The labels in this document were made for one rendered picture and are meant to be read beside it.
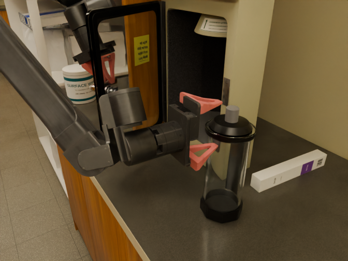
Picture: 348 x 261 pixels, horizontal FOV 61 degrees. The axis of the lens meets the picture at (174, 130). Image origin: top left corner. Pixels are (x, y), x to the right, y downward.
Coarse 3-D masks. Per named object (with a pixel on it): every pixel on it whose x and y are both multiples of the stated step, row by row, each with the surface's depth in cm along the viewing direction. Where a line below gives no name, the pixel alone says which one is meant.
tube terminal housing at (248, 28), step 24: (168, 0) 83; (192, 0) 74; (216, 0) 67; (240, 0) 61; (264, 0) 65; (240, 24) 64; (264, 24) 68; (240, 48) 67; (264, 48) 71; (240, 72) 70; (240, 96) 73; (192, 144) 92
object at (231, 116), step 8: (232, 112) 60; (216, 120) 62; (224, 120) 62; (232, 120) 61; (240, 120) 62; (216, 128) 60; (224, 128) 59; (232, 128) 59; (240, 128) 59; (248, 128) 60
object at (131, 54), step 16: (128, 16) 73; (144, 16) 79; (112, 32) 69; (128, 32) 74; (144, 32) 81; (112, 48) 70; (128, 48) 76; (144, 48) 82; (112, 64) 71; (128, 64) 77; (144, 64) 84; (112, 80) 73; (128, 80) 79; (144, 80) 86; (96, 96) 69; (144, 96) 88; (128, 128) 84
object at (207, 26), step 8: (200, 16) 79; (208, 16) 75; (216, 16) 73; (200, 24) 77; (208, 24) 75; (216, 24) 73; (224, 24) 73; (200, 32) 76; (208, 32) 75; (216, 32) 73; (224, 32) 73
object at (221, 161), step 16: (208, 128) 62; (224, 144) 60; (240, 144) 60; (208, 160) 65; (224, 160) 62; (240, 160) 62; (208, 176) 66; (224, 176) 63; (240, 176) 64; (208, 192) 67; (224, 192) 65; (240, 192) 67; (224, 208) 67
